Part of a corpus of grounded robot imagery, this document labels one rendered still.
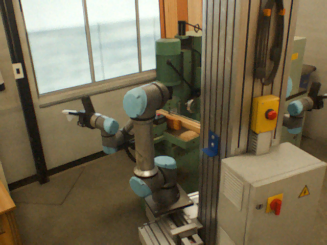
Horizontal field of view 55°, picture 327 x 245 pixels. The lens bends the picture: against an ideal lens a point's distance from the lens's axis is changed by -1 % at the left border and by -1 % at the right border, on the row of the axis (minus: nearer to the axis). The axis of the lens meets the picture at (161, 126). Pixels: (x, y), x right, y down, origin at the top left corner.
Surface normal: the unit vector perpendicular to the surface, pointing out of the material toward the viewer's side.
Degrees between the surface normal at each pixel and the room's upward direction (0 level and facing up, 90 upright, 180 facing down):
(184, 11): 87
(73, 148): 90
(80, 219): 0
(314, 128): 90
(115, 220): 0
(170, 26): 87
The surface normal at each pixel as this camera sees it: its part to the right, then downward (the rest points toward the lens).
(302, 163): -0.03, -0.91
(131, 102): -0.66, 0.21
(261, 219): 0.39, 0.37
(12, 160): 0.61, 0.32
